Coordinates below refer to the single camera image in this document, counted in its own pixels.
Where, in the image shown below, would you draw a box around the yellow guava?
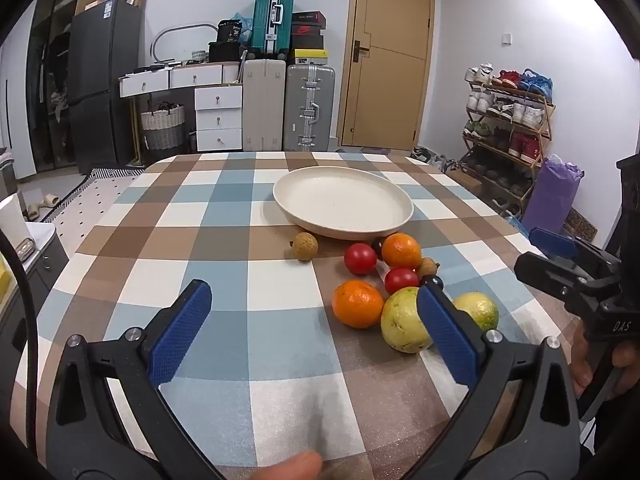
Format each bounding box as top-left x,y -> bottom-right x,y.
380,287 -> 434,354

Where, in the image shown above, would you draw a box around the beige slippers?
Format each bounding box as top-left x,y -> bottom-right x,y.
27,195 -> 58,221

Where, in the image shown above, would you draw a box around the checkered tablecloth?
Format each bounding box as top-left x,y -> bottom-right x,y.
10,151 -> 601,480

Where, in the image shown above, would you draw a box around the cream round plate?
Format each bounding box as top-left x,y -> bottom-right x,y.
272,166 -> 414,241

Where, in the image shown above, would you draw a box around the wooden door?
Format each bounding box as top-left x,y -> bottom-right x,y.
336,0 -> 433,151

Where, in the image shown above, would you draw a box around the white dresser with drawers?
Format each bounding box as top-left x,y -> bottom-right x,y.
118,62 -> 244,153

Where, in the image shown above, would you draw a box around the beige suitcase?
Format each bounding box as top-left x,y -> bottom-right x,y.
242,58 -> 287,152

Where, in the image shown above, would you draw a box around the patterned rug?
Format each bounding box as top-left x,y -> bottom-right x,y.
42,167 -> 146,246

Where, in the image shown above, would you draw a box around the shoes on floor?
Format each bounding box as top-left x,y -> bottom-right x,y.
410,146 -> 458,173

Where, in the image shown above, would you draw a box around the person's left hand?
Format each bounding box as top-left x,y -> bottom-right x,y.
260,451 -> 323,480

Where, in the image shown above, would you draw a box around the shoe rack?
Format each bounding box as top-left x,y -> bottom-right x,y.
461,80 -> 557,217

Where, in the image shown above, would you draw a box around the teal suitcase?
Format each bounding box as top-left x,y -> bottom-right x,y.
250,0 -> 296,58

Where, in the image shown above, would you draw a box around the silver suitcase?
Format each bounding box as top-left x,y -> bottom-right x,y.
284,64 -> 336,152

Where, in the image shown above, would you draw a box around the doormat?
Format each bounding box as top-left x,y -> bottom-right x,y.
562,208 -> 598,243

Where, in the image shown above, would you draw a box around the rows of shoes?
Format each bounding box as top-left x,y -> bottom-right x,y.
462,63 -> 555,196

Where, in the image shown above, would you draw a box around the yellow and black shoe box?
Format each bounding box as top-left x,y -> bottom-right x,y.
289,49 -> 329,66

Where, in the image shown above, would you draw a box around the black cable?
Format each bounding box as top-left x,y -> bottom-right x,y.
0,232 -> 41,461

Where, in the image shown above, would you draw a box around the wicker basket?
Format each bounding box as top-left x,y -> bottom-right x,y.
140,102 -> 187,151

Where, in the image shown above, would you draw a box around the white container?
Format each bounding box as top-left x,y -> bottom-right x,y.
0,195 -> 28,261

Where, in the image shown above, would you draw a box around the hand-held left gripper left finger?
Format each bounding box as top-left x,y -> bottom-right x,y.
46,279 -> 226,480

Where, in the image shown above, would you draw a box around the black bag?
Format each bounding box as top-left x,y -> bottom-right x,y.
207,19 -> 246,63

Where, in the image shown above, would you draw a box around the person's right hand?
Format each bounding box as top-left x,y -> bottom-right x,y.
569,327 -> 640,401

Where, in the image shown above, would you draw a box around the person's right forearm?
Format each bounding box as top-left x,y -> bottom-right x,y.
592,390 -> 640,466

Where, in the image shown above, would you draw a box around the orange tangerine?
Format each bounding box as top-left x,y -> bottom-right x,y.
381,233 -> 422,270
332,280 -> 385,330

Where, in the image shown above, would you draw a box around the green round fruit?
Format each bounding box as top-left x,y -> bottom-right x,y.
452,292 -> 500,332

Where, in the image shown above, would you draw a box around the red tomato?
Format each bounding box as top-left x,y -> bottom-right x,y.
344,243 -> 378,276
384,267 -> 420,295

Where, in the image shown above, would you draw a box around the red and black shoe box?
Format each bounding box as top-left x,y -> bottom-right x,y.
291,24 -> 325,51

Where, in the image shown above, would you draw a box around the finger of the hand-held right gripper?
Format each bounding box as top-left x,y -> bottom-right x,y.
514,252 -> 608,318
529,227 -> 621,283

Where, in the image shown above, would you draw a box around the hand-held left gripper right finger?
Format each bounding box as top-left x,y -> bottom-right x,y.
416,282 -> 583,480

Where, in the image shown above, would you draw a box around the dark wardrobe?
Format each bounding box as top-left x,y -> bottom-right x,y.
25,0 -> 76,166

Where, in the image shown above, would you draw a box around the dark grey refrigerator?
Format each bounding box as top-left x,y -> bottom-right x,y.
67,0 -> 146,173

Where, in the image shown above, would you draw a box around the purple bag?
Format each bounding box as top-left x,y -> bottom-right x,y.
521,157 -> 585,235

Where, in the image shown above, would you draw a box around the oval mirror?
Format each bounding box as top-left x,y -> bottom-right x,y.
151,23 -> 217,63

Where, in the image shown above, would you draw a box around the blue plastic bag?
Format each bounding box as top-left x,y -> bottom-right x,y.
231,10 -> 256,46

